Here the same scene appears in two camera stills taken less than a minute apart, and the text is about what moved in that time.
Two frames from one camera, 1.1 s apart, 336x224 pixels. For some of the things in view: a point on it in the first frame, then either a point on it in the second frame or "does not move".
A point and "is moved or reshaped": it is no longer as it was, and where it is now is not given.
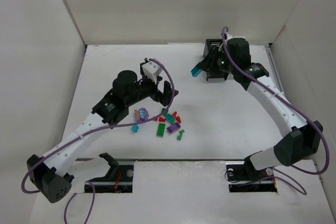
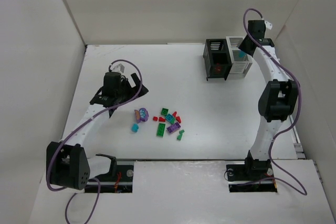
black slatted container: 211,54 does not move
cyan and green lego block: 196,71 is moved or reshaped
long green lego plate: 160,130 does not move
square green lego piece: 164,111 does not move
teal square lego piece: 169,117 does not move
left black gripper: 159,93 → 135,87
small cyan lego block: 135,128 does not move
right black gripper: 209,63 → 247,46
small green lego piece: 180,132 does not move
